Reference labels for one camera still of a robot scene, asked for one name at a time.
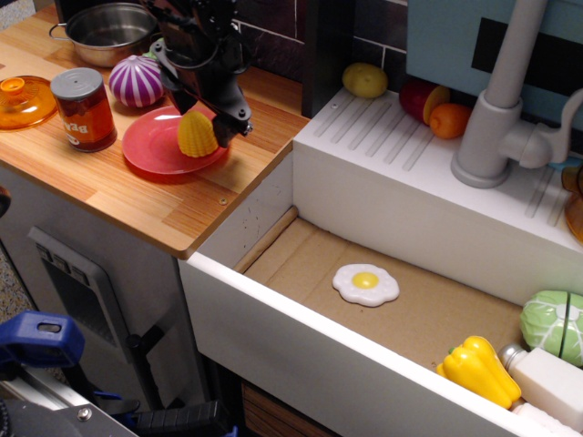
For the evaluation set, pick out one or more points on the yellow toy bell pepper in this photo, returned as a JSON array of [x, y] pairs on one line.
[[475, 366]]

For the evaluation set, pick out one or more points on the pink plastic plate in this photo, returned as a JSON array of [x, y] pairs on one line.
[[151, 145]]

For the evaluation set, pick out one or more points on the yellow toy corn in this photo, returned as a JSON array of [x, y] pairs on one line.
[[196, 137]]

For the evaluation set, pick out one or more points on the blue clamp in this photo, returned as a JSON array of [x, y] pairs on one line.
[[41, 340]]

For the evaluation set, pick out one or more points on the grey oven door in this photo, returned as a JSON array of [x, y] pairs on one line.
[[67, 282]]

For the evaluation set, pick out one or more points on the white toy sink basin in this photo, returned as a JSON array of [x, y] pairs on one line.
[[364, 183]]

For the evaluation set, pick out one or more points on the red bean can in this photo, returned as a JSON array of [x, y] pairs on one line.
[[83, 106]]

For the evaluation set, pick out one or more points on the grey toy faucet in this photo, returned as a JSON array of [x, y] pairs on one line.
[[495, 132]]

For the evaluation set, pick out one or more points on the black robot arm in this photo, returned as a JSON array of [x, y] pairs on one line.
[[200, 56]]

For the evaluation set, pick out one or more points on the orange transparent lid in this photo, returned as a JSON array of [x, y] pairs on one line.
[[26, 101]]

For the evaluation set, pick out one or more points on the toy fried egg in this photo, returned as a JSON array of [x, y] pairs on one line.
[[365, 284]]

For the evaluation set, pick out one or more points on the purple striped toy onion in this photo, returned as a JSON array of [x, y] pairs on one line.
[[135, 82]]

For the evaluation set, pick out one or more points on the yellow toy potato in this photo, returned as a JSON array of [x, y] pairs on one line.
[[365, 80]]

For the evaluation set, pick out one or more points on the green toy cabbage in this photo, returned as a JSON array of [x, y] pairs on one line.
[[552, 320]]

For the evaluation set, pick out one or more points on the orange transparent pot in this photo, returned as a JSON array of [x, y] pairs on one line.
[[571, 179]]

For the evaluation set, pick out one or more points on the orange toy fruit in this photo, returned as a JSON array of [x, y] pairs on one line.
[[449, 121]]

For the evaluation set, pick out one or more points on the red cut toy apple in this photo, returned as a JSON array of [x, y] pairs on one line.
[[418, 98]]

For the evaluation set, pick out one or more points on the steel cooking pot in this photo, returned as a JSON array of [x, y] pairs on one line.
[[103, 35]]

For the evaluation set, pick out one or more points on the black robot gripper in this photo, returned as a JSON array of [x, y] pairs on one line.
[[213, 82]]

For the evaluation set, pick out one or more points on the white bottle silver cap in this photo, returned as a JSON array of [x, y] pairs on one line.
[[547, 382]]

